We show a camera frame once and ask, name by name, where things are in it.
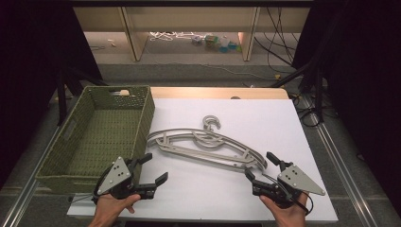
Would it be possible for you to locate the aluminium rail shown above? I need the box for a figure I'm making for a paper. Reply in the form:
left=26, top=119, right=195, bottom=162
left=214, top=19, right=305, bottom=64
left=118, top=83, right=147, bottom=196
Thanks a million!
left=0, top=126, right=62, bottom=227
left=301, top=94, right=377, bottom=227

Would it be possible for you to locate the black metal stand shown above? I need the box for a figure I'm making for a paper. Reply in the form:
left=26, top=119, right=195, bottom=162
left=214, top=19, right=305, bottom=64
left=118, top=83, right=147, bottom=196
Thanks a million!
left=270, top=58, right=326, bottom=125
left=56, top=66, right=109, bottom=127

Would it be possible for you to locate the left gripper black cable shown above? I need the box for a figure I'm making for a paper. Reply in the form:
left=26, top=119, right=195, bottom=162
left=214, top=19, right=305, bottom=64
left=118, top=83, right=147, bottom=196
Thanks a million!
left=91, top=165, right=114, bottom=204

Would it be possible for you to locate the bundle of black cables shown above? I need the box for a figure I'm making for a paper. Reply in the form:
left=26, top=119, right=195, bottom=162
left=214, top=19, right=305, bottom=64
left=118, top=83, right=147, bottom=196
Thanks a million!
left=253, top=6, right=301, bottom=68

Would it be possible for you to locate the green woven basket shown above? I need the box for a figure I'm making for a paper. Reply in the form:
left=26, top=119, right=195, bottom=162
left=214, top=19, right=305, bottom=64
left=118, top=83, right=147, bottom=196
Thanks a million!
left=35, top=84, right=156, bottom=195

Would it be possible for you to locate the person's right hand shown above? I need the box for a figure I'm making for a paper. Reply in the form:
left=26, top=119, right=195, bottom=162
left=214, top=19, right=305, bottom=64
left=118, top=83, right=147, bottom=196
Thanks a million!
left=259, top=192, right=310, bottom=227

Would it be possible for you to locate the white rope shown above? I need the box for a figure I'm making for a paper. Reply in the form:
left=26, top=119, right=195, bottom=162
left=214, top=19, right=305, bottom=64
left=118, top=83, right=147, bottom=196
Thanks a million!
left=148, top=30, right=194, bottom=43

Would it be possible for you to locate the thin white floor cable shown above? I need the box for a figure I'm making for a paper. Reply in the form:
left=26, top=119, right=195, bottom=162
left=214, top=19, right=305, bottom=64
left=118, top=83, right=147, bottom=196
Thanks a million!
left=174, top=61, right=280, bottom=80

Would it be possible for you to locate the wooden table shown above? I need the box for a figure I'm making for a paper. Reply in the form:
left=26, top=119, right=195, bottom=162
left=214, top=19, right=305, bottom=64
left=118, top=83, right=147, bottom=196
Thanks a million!
left=150, top=87, right=290, bottom=100

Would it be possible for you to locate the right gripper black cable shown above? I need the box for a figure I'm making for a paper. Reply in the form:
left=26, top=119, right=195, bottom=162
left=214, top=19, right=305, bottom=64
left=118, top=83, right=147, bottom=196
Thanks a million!
left=296, top=190, right=315, bottom=217

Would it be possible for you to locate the pile of colourful toys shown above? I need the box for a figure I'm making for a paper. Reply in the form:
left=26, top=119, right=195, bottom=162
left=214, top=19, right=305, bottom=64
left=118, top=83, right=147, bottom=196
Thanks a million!
left=190, top=33, right=243, bottom=54

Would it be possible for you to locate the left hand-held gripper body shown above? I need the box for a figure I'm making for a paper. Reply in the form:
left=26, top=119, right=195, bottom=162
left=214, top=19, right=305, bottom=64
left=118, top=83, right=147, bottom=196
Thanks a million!
left=96, top=156, right=156, bottom=201

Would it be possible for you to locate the beige wooden shelf unit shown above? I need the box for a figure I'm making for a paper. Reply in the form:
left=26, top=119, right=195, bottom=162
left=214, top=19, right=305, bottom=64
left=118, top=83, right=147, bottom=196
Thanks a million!
left=73, top=6, right=311, bottom=62

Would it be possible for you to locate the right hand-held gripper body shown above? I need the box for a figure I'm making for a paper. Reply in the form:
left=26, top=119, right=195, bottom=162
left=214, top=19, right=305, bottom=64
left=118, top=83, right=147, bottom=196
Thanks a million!
left=252, top=161, right=326, bottom=209

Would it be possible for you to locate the person's left hand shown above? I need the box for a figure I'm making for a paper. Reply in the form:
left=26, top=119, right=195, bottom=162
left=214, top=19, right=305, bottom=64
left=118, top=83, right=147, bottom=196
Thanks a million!
left=88, top=192, right=142, bottom=227

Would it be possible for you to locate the black curtain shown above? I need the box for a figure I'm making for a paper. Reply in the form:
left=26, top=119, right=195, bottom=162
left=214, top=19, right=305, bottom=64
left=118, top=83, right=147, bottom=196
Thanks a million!
left=0, top=0, right=104, bottom=190
left=292, top=0, right=401, bottom=218

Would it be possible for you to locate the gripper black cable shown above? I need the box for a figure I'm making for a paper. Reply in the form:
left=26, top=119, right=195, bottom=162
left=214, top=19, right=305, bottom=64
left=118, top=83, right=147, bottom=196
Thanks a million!
left=91, top=165, right=114, bottom=204
left=296, top=190, right=315, bottom=217

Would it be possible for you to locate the white board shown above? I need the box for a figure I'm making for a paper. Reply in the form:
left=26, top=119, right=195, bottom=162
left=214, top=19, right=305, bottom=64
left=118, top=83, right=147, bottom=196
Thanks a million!
left=66, top=97, right=339, bottom=225

